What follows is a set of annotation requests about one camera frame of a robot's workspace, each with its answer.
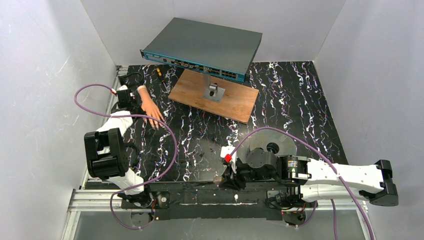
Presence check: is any nail polish bottle white cap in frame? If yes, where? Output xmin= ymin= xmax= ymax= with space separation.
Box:
xmin=213 ymin=176 xmax=223 ymax=186

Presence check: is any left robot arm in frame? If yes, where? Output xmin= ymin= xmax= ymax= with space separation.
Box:
xmin=83 ymin=88 xmax=145 ymax=199

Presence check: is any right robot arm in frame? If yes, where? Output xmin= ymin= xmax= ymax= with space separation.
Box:
xmin=217 ymin=146 xmax=399 ymax=208

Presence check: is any mannequin hand with nails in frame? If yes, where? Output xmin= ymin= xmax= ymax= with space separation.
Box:
xmin=137 ymin=85 xmax=165 ymax=122

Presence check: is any grey ribbed round disc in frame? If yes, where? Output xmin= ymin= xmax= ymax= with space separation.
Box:
xmin=248 ymin=129 xmax=297 ymax=157

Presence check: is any yellow black screwdriver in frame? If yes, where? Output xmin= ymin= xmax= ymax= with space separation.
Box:
xmin=156 ymin=67 xmax=169 ymax=93

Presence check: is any wooden base board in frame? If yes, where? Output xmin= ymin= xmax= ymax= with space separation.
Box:
xmin=168 ymin=69 xmax=259 ymax=124

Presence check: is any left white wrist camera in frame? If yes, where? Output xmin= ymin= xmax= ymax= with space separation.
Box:
xmin=116 ymin=85 xmax=131 ymax=94

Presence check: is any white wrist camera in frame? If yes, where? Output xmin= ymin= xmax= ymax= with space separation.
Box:
xmin=220 ymin=146 xmax=237 ymax=173
xmin=116 ymin=85 xmax=131 ymax=94

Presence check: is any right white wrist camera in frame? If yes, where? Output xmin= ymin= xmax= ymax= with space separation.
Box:
xmin=220 ymin=146 xmax=237 ymax=173

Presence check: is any black plug with cable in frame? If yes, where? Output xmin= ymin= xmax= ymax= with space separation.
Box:
xmin=118 ymin=72 xmax=145 ymax=89

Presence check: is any black front mounting rail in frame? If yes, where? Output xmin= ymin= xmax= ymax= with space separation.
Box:
xmin=145 ymin=180 xmax=299 ymax=222

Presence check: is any metal stand bracket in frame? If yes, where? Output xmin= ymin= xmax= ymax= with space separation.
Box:
xmin=202 ymin=73 xmax=225 ymax=103

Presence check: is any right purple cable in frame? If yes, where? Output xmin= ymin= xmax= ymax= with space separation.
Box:
xmin=231 ymin=127 xmax=375 ymax=240

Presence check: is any aluminium frame profile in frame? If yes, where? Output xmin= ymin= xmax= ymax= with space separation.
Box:
xmin=61 ymin=65 xmax=129 ymax=240

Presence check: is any grey teal network switch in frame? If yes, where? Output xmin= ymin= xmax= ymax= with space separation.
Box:
xmin=140 ymin=17 xmax=263 ymax=83

